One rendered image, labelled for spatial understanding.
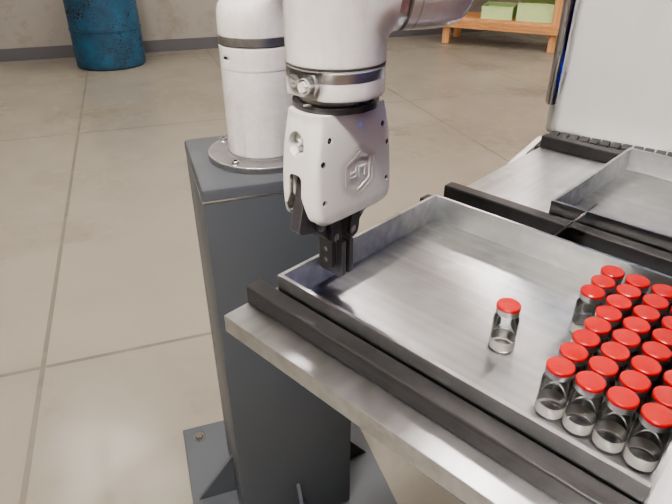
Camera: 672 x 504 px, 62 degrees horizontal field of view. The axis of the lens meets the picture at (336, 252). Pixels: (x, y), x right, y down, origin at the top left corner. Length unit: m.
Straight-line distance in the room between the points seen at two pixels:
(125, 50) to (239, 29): 5.04
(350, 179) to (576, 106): 0.90
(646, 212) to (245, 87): 0.59
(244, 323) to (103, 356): 1.47
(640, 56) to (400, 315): 0.88
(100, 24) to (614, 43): 5.04
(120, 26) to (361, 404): 5.56
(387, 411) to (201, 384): 1.37
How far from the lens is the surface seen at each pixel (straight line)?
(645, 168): 0.97
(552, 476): 0.42
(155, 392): 1.81
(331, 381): 0.48
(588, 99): 1.33
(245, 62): 0.90
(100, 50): 5.90
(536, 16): 6.80
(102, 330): 2.10
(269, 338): 0.52
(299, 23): 0.46
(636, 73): 1.30
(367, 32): 0.46
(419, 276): 0.61
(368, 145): 0.50
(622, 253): 0.70
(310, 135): 0.47
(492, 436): 0.42
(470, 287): 0.60
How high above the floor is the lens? 1.21
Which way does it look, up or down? 30 degrees down
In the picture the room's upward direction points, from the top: straight up
